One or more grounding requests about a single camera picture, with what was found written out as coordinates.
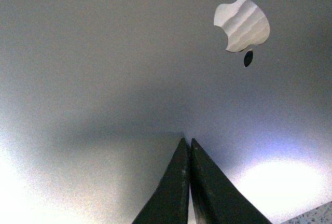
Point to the grey laptop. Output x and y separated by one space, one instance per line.
96 95

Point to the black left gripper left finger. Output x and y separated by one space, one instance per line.
169 203

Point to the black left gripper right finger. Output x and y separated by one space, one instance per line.
215 198

